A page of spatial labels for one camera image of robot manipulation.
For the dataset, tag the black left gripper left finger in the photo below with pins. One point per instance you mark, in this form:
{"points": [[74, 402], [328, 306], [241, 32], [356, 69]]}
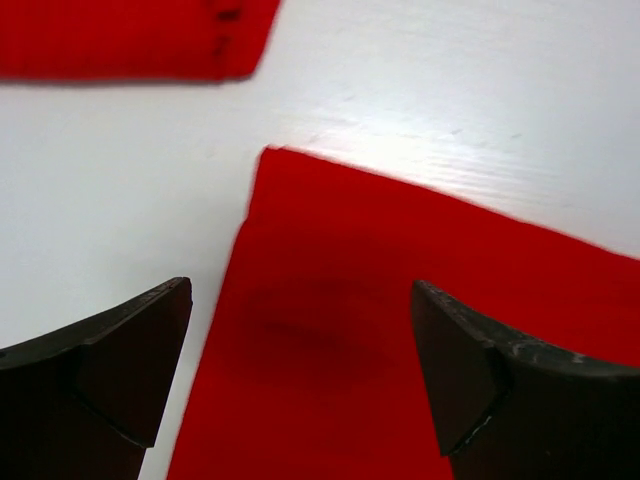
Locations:
{"points": [[86, 401]]}

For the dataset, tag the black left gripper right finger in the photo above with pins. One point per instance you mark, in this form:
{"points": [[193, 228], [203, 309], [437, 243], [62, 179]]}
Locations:
{"points": [[507, 405]]}

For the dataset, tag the red t shirt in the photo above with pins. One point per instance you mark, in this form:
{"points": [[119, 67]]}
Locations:
{"points": [[122, 41], [310, 369]]}

